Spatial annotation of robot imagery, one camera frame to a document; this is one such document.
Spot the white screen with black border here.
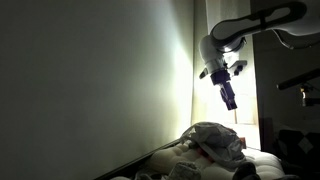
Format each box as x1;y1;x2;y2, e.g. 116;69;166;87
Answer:
0;0;195;180

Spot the white tufted cushion mat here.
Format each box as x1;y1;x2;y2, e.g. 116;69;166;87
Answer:
109;141;286;180

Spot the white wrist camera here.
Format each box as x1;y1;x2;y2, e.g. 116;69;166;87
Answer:
229;59;248;77

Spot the gray white knitted cloth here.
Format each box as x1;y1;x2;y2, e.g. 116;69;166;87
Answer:
169;160;203;180

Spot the white curtain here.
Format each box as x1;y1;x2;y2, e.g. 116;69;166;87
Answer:
191;0;259;128

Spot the black camera mount with bar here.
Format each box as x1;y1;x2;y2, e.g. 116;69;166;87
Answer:
276;67;320;108

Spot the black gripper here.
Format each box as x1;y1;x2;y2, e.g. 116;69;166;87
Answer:
209;69;238;112

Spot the dark argyle patterned item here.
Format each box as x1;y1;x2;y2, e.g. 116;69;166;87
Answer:
277;128;320;168

